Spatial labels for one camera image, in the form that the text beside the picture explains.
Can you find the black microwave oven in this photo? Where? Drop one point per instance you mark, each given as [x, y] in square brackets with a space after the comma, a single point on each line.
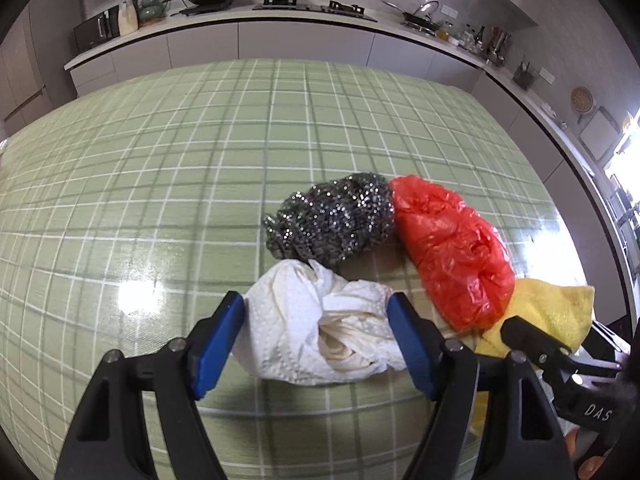
[92, 32]

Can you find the person's right hand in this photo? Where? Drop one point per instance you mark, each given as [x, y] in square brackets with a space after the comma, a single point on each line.
[595, 467]

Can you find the row of seasoning bottles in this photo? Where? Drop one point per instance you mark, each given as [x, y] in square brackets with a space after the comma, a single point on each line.
[465, 37]

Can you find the black utensil holder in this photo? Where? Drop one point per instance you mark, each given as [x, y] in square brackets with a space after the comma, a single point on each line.
[525, 79]

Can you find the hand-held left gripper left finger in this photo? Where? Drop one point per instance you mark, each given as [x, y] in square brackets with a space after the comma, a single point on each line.
[220, 340]

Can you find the white plastic jug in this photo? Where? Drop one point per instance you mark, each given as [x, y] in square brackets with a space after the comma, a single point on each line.
[128, 19]

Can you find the green ceramic teapot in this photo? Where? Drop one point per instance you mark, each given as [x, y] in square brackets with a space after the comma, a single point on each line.
[151, 7]

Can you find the steel pan with lid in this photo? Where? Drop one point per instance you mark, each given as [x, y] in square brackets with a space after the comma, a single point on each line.
[420, 15]

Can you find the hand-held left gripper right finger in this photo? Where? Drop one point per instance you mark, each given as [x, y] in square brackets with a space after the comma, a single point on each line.
[410, 340]

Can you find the yellow cloth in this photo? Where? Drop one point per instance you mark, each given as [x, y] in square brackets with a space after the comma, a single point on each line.
[555, 305]

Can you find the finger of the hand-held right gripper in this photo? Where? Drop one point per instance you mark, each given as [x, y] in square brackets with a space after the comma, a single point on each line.
[535, 342]

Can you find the round wooden trivet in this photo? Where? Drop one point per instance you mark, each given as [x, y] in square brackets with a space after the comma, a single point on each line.
[582, 100]

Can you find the steel wool scrubber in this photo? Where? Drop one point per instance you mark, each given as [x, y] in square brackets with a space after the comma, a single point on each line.
[335, 220]

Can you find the red plastic bag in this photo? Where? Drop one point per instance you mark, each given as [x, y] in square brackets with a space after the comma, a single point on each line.
[450, 250]

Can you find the black gas stove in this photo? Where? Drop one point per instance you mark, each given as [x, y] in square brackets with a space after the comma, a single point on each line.
[320, 9]

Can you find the white paper towel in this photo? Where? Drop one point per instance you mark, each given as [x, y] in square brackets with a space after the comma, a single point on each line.
[290, 320]

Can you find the green checked tablecloth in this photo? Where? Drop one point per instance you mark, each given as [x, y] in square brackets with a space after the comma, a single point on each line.
[200, 160]

